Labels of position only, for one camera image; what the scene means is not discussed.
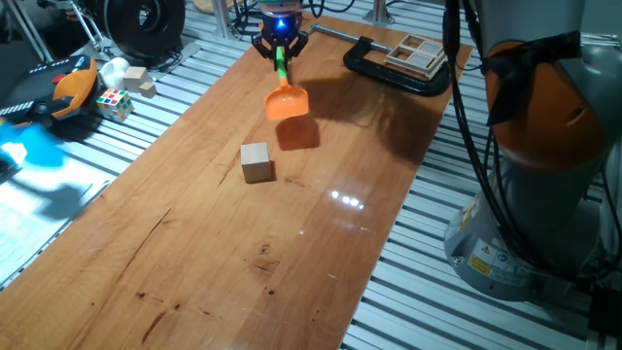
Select white paper sheets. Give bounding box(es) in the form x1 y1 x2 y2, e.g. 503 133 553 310
0 155 118 289

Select large brown wooden board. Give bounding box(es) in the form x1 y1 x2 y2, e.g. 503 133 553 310
0 12 473 350

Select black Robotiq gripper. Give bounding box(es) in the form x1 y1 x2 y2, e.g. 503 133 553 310
250 9 311 61

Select small wooden block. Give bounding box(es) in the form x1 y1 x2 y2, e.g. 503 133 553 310
122 66 152 94

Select blue toy shovel yellow handle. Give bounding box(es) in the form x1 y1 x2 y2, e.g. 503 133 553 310
0 116 68 170

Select black C-clamp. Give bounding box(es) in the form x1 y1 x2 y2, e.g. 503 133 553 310
308 23 453 98

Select black orange teach pendant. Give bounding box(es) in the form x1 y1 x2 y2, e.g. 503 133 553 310
0 53 100 135

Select white rounded object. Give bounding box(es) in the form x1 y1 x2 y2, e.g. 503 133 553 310
98 56 132 91

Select upright aluminium post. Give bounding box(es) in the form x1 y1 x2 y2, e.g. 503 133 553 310
363 0 397 27

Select orange toy shovel green handle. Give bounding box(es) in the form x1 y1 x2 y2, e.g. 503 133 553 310
263 46 311 123

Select colourful Rubik's cube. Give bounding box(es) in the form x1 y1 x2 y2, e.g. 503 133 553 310
95 87 135 123

